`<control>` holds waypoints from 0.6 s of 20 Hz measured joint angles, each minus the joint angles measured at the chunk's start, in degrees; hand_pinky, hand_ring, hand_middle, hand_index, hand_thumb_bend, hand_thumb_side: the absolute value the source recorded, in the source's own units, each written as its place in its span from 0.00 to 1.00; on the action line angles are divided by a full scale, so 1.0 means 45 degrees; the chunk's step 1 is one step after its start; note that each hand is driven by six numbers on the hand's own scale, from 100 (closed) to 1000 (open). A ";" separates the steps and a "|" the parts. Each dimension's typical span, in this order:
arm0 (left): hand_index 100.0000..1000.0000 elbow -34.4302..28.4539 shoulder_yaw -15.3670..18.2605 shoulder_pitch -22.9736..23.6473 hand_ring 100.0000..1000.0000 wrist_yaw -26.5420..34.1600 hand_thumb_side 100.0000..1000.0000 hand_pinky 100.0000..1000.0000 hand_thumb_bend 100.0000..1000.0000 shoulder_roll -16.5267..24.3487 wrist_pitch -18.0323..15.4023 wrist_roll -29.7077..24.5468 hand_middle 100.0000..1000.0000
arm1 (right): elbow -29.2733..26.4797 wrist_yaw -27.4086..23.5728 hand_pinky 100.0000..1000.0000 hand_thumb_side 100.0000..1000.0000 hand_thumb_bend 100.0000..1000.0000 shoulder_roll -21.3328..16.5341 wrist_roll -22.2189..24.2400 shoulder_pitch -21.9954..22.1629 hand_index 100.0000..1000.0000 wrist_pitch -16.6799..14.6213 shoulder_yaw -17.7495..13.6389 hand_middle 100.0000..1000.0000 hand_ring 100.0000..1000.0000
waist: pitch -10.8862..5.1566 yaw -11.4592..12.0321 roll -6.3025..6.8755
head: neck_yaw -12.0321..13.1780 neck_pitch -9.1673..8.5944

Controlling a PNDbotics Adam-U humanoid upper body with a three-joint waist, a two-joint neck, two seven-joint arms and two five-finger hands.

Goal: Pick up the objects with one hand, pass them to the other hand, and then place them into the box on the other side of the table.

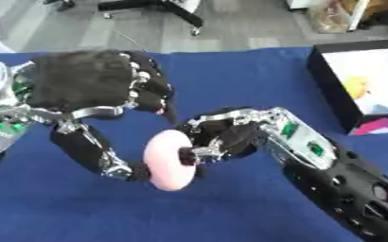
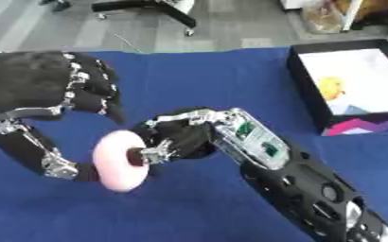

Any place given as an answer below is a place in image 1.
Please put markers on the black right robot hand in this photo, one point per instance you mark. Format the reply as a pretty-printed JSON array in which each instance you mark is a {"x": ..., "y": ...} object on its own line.
[{"x": 230, "y": 132}]

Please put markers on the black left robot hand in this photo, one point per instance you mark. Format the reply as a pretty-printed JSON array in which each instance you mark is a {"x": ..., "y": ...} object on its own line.
[{"x": 81, "y": 78}]

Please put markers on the silver and black right robot arm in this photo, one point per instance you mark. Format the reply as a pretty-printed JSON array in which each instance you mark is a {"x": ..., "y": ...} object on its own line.
[{"x": 335, "y": 170}]

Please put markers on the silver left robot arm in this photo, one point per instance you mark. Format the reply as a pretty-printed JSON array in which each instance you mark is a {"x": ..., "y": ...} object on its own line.
[{"x": 1, "y": 110}]

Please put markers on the black box with white inside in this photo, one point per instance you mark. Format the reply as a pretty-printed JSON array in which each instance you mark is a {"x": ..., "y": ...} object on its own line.
[{"x": 363, "y": 82}]

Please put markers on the black office chair base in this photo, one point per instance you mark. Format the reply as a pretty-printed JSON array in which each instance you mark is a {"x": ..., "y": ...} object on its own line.
[{"x": 153, "y": 9}]

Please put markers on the yellow toy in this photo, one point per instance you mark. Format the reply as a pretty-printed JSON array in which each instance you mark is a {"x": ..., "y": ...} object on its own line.
[{"x": 357, "y": 86}]

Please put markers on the magenta block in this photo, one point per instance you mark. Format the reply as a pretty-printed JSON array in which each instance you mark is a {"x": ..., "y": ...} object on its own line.
[{"x": 379, "y": 126}]

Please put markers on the clear plastic bag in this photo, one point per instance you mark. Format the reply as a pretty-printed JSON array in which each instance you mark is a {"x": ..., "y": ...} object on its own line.
[{"x": 331, "y": 17}]

